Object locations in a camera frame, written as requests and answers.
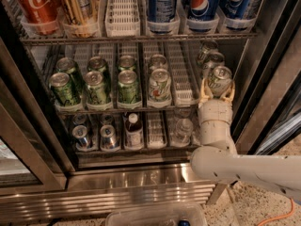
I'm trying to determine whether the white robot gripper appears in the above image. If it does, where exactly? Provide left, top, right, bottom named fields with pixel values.
left=198, top=78, right=235, bottom=124

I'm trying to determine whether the white diet 7up can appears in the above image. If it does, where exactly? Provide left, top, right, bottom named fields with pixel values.
left=208, top=66, right=232, bottom=97

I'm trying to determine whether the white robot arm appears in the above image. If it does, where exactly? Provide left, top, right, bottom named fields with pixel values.
left=190, top=79, right=301, bottom=202

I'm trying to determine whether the empty white lane tray middle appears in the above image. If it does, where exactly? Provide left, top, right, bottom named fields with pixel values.
left=165, top=42, right=199, bottom=106

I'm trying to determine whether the empty white lane tray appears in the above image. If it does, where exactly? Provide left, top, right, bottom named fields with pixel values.
left=147, top=111, right=167, bottom=149
left=165, top=42, right=199, bottom=106
left=105, top=0, right=140, bottom=37

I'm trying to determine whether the white 7up can middle right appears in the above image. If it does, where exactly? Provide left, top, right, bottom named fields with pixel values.
left=201, top=52, right=225, bottom=78

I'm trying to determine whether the white 7up can back right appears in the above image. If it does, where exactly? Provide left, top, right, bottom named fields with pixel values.
left=196, top=40, right=218, bottom=67

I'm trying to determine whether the white 7up can front centre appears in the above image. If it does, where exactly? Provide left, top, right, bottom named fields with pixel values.
left=149, top=69, right=171, bottom=102

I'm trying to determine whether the white 7up can back centre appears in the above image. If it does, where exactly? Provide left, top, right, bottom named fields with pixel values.
left=148, top=54, right=168, bottom=73

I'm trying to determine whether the green can lane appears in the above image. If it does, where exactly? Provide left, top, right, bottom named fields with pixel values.
left=118, top=55, right=136, bottom=72
left=55, top=57, right=84, bottom=93
left=118, top=70, right=141, bottom=105
left=87, top=56, right=111, bottom=86
left=49, top=73, right=81, bottom=106
left=84, top=71, right=111, bottom=105

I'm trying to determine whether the blue pepsi can middle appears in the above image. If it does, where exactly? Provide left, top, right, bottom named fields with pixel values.
left=187, top=0, right=219, bottom=32

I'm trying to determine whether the blue pepsi can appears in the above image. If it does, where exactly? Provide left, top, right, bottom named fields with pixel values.
left=187, top=0, right=219, bottom=32
left=146, top=0, right=177, bottom=34
left=219, top=0, right=262, bottom=31

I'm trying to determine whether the blue pepsi can right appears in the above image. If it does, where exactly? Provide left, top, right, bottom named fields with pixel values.
left=219, top=0, right=262, bottom=31

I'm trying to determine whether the blue pepsi can left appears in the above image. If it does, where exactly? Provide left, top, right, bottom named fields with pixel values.
left=146, top=0, right=177, bottom=34

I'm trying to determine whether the silver can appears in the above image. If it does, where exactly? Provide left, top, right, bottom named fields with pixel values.
left=100, top=125, right=119, bottom=152
left=72, top=114, right=88, bottom=126
left=72, top=125, right=91, bottom=149
left=100, top=114, right=114, bottom=125

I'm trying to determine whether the stainless steel fridge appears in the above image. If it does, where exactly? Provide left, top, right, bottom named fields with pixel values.
left=0, top=0, right=301, bottom=223

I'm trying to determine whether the silver can back left bottom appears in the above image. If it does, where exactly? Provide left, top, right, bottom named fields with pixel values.
left=72, top=114, right=88, bottom=126

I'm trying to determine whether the silver can front left bottom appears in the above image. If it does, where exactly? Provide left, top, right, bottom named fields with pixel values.
left=72, top=125, right=91, bottom=149

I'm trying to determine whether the gold soda can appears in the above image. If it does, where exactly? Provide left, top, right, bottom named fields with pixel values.
left=61, top=0, right=100, bottom=38

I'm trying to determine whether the red coca-cola can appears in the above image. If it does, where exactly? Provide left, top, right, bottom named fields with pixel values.
left=17, top=0, right=57, bottom=35

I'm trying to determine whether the clear water bottle right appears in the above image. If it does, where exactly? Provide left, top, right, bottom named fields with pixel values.
left=192, top=117, right=200, bottom=146

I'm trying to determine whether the clear water bottle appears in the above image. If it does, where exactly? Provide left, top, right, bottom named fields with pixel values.
left=192, top=117, right=200, bottom=146
left=171, top=119, right=194, bottom=148

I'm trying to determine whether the clear water bottle left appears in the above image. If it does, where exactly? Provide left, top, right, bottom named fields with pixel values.
left=171, top=119, right=194, bottom=148

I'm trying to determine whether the empty white lane tray bottom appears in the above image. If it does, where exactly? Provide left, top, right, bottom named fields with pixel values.
left=147, top=111, right=167, bottom=149

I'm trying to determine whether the dark drink bottle white cap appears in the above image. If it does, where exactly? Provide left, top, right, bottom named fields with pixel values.
left=125, top=113, right=144, bottom=150

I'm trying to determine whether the empty white lane tray top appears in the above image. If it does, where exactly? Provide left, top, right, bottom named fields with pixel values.
left=105, top=0, right=140, bottom=37

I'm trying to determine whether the clear plastic bin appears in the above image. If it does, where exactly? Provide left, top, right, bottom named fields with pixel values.
left=105, top=202, right=208, bottom=226

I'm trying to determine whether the orange power cable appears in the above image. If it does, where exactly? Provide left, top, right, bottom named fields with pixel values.
left=257, top=198, right=296, bottom=226

